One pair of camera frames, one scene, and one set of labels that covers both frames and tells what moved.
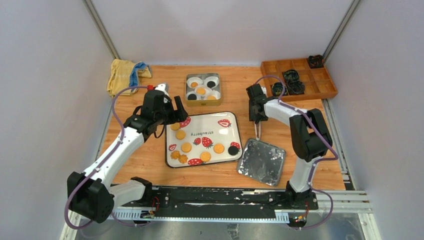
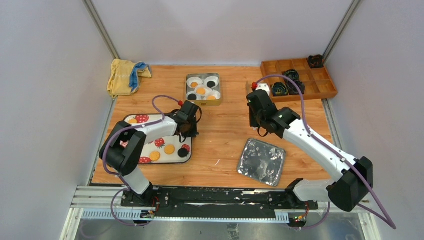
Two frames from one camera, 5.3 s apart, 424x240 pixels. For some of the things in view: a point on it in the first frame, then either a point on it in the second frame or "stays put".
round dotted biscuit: x=200 y=91 stays put
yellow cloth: x=119 y=76 stays put
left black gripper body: x=167 y=109 to x=191 y=131
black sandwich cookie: x=232 y=150 to x=182 y=152
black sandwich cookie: x=211 y=84 stays put
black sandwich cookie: x=192 y=96 stays put
